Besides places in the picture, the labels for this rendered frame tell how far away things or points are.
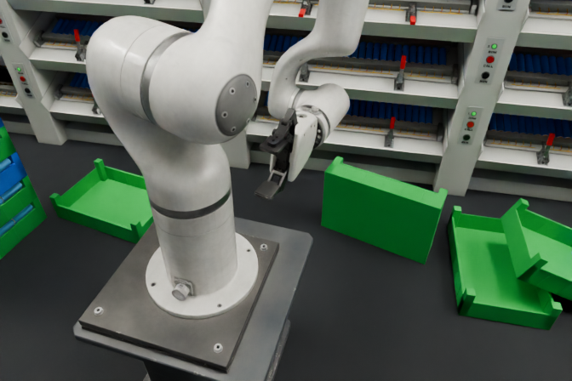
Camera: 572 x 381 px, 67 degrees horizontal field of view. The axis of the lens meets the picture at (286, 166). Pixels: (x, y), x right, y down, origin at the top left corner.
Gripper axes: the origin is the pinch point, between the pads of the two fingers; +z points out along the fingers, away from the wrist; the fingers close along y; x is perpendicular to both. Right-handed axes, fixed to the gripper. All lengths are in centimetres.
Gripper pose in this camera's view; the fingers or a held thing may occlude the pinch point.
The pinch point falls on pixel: (267, 172)
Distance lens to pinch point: 70.5
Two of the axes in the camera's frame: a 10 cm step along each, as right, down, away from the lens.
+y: -1.2, 8.1, 5.7
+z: -4.1, 4.8, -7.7
